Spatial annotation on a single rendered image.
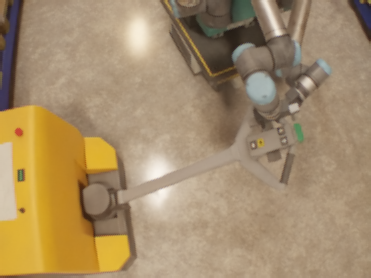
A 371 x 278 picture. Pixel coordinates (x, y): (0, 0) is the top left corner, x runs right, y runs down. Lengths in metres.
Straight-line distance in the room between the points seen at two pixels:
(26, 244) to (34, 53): 1.95
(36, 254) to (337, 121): 2.23
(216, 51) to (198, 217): 1.10
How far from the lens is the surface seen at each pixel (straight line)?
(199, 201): 2.38
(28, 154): 1.69
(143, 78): 2.74
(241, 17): 2.15
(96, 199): 1.99
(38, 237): 1.59
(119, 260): 2.03
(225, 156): 1.59
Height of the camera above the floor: 2.33
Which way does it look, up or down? 69 degrees down
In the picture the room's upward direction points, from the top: 2 degrees counter-clockwise
